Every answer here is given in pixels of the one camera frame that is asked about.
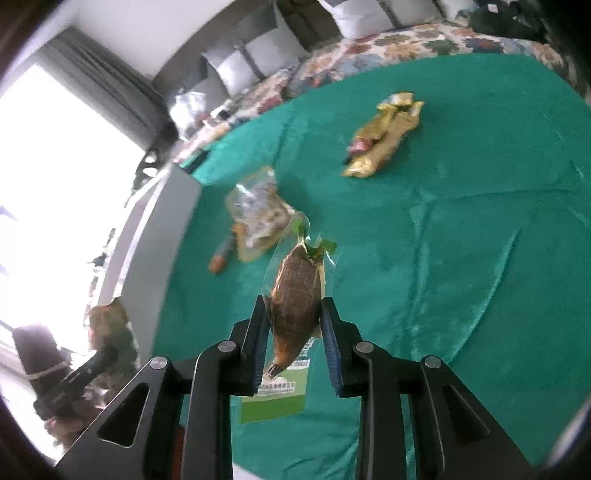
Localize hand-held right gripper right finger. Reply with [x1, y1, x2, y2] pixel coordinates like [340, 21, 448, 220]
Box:
[320, 298, 539, 480]

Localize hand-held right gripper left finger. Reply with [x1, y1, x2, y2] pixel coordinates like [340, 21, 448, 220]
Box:
[55, 295, 273, 480]

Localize brown vacuum-packed snack packet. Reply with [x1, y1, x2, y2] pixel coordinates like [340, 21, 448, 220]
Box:
[238, 210, 342, 425]

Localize orange sausage stick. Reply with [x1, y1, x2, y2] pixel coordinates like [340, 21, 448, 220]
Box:
[209, 226, 241, 275]

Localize yellow-rimmed clear snack packet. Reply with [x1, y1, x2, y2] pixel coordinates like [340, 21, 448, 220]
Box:
[225, 167, 296, 264]

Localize large yellow vacuum packet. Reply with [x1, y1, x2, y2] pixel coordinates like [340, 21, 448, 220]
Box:
[342, 104, 424, 178]

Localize patterned cloth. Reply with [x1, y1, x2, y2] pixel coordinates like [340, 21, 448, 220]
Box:
[85, 298, 139, 416]

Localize green blanket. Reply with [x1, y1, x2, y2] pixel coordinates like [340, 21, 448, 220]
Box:
[150, 53, 591, 480]

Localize white box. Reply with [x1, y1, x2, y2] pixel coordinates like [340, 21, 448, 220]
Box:
[99, 164, 204, 305]

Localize white plastic bag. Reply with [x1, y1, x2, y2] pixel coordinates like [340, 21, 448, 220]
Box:
[171, 90, 208, 134]

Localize small grey pillow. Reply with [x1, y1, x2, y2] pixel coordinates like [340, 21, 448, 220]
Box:
[438, 0, 477, 19]
[203, 46, 260, 95]

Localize grey curtain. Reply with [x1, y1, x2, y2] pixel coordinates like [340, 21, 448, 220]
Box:
[37, 28, 167, 148]

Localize grey pillows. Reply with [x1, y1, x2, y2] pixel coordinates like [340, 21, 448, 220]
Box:
[152, 0, 333, 102]

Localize floral blanket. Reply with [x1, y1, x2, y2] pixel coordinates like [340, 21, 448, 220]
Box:
[173, 18, 583, 167]

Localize large grey strapped pillow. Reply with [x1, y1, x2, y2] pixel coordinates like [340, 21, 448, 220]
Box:
[318, 0, 399, 40]
[245, 14, 311, 78]

